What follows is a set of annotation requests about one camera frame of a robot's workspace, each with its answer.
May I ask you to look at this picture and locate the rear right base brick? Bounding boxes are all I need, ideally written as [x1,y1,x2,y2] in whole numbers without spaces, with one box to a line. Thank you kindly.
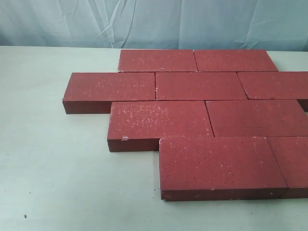
[194,50,278,72]

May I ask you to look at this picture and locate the red brick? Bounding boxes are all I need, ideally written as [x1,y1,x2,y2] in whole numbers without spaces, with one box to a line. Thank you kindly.
[159,137,288,201]
[155,72,247,101]
[63,72,155,114]
[107,101,214,152]
[267,137,308,199]

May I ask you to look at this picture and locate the white backdrop cloth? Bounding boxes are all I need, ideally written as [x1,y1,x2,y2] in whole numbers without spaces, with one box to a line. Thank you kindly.
[0,0,308,51]

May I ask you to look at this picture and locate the rear left base brick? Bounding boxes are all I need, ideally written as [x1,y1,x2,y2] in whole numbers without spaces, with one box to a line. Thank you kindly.
[118,50,198,72]

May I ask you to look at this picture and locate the base brick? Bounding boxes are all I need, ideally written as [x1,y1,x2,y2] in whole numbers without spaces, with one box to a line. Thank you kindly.
[194,50,278,72]
[237,72,308,112]
[206,100,308,137]
[118,50,198,72]

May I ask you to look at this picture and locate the centre lower base brick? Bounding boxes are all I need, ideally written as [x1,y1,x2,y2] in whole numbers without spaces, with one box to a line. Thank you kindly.
[206,100,308,137]

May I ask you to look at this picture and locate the right middle base brick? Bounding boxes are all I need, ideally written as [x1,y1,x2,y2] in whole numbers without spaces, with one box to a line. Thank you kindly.
[237,72,308,112]

